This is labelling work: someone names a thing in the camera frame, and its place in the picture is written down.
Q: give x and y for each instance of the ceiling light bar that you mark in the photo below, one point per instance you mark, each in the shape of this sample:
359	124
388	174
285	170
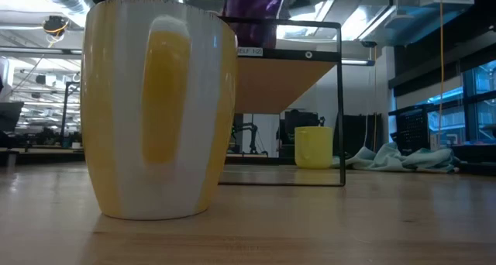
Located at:
356	62

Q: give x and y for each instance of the light blue cloth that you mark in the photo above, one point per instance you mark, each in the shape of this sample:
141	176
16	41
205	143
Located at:
387	158

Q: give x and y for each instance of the small white cup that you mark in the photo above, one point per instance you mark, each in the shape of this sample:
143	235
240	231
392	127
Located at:
76	145

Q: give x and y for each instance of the black equipment cart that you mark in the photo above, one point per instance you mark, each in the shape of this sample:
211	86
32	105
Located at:
300	119

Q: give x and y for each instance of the purple cup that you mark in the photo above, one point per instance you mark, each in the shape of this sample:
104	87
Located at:
252	5

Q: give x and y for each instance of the black metal frame stand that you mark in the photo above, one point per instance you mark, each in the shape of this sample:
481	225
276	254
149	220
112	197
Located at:
65	110

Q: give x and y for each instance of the background black robot arm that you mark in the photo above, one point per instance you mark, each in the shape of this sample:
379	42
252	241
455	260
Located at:
252	131

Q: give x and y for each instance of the black frame wooden shelf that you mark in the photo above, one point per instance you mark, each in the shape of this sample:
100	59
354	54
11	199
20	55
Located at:
271	83

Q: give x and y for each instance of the black plastic crate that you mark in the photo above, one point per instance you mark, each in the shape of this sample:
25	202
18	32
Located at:
410	129

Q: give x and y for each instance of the white shelf label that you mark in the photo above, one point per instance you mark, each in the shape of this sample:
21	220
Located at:
250	51

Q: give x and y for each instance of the round black ceiling device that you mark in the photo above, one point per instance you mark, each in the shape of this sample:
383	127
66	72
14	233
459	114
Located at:
55	25

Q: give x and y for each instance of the plain yellow mug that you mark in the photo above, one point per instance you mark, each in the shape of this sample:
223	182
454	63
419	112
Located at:
315	149

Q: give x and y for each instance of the black panel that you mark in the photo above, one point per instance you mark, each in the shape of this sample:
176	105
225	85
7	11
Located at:
356	133

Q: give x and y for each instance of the yellow and white striped mug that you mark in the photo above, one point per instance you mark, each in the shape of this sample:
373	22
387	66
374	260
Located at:
128	102

